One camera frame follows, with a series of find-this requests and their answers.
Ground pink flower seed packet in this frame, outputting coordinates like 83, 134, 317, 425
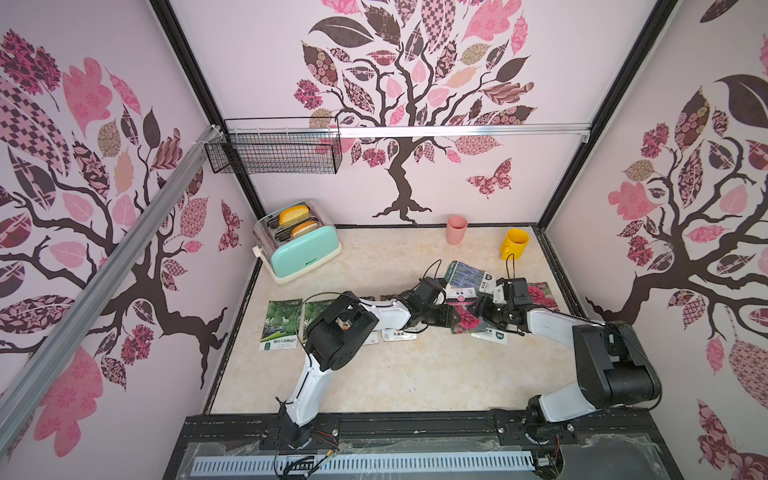
446, 287, 487, 334

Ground lavender seed packet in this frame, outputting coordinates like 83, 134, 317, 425
471, 324, 508, 345
445, 261, 496, 293

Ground marigold seed packet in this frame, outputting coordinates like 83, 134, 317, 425
379, 298, 418, 342
360, 296, 379, 346

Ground green plant seed packet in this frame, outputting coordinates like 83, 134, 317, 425
259, 299, 302, 351

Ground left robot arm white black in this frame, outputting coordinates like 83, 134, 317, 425
278, 277, 454, 448

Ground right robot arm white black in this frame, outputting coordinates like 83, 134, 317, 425
469, 278, 662, 424

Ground pink flower packet right edge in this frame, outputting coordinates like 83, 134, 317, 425
528, 282, 559, 311

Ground yellow mug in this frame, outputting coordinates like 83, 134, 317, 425
500, 228, 530, 261

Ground pink cup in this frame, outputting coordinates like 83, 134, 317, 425
446, 215, 468, 246

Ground toast slice front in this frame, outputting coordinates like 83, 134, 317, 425
291, 220, 319, 238

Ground toast slice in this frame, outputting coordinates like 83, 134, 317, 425
278, 204, 310, 228
291, 220, 319, 238

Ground mint green toaster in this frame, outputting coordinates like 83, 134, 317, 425
253, 200, 342, 284

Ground toast slice rear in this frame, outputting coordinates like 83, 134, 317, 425
278, 204, 310, 228

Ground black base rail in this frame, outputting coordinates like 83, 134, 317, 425
164, 408, 681, 479

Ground black wire basket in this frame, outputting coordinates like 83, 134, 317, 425
205, 113, 342, 175

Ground white vented cable duct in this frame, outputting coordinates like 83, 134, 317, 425
189, 451, 536, 479

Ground aluminium rail back wall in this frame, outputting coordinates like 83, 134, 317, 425
230, 123, 592, 139

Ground aluminium rail wall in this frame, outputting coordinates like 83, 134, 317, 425
1, 125, 222, 454
230, 123, 592, 139

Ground aluminium rail left wall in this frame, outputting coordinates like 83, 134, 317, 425
1, 125, 222, 454

